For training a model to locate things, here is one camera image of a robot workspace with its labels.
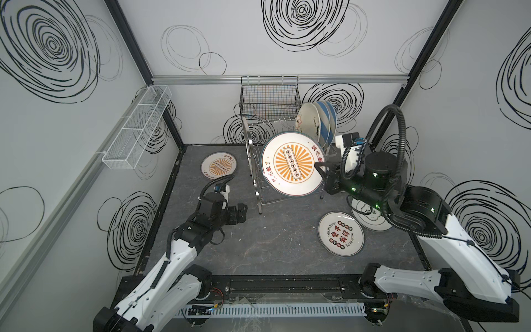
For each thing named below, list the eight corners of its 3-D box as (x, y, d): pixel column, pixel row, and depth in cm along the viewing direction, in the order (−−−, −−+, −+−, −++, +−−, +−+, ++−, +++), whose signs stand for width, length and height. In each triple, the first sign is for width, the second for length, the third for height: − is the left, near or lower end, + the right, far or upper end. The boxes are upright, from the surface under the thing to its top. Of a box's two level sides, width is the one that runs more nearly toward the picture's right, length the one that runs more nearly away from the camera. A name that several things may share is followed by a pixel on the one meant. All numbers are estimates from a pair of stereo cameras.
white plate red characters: (322, 256, 83) (323, 255, 81) (315, 213, 95) (316, 211, 93) (368, 256, 83) (370, 255, 81) (355, 213, 95) (356, 211, 93)
